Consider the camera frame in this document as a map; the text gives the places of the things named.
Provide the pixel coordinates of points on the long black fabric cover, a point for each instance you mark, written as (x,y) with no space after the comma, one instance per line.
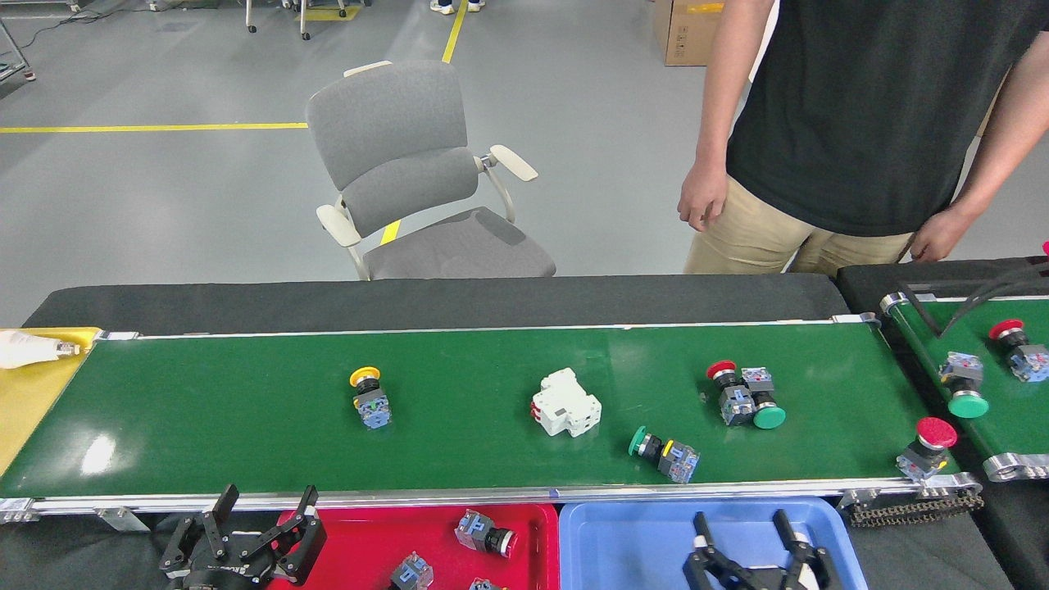
(246,303)

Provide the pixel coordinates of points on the red plastic tray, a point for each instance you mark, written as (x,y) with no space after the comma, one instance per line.
(369,533)

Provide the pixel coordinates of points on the person's left hand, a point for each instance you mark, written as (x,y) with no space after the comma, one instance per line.
(942,238)

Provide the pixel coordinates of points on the metal cart frame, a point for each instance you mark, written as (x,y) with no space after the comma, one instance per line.
(29,75)

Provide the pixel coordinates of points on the person's left forearm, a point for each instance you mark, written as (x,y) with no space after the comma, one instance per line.
(1004,139)

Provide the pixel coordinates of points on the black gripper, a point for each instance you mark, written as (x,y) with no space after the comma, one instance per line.
(221,574)

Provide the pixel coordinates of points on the person's right forearm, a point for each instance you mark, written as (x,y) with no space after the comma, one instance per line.
(725,90)

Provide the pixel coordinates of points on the white circuit breaker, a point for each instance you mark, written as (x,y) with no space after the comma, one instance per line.
(565,401)

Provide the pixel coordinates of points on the long green conveyor belt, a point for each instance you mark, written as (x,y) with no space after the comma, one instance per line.
(246,410)

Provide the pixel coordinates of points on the blue plastic tray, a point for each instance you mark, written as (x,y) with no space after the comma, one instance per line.
(623,549)

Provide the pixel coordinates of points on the cardboard box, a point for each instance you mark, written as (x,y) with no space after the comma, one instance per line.
(680,37)

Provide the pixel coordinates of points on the yellow tray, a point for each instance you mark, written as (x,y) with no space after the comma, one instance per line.
(33,401)

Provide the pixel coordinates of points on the yellow push button switch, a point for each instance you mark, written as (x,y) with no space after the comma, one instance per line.
(373,410)

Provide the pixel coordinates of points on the white rolling stand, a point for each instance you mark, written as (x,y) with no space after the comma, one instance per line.
(304,20)

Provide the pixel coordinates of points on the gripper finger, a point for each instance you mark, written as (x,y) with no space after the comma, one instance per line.
(705,565)
(824,569)

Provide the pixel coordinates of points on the black feeder table cover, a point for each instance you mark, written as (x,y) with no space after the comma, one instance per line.
(856,283)

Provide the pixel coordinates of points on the person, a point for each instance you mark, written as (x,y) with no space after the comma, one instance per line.
(860,106)

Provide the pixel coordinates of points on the black guide bracket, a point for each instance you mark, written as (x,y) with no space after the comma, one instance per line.
(916,306)

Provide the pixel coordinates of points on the person's right hand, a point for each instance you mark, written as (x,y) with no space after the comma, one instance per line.
(703,197)

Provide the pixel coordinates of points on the green feeder conveyor belt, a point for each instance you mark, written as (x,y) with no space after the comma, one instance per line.
(1016,418)

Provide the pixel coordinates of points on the white light bulb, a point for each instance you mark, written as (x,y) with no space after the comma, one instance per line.
(29,351)

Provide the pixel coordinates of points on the grey office chair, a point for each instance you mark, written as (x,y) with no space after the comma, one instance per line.
(393,131)

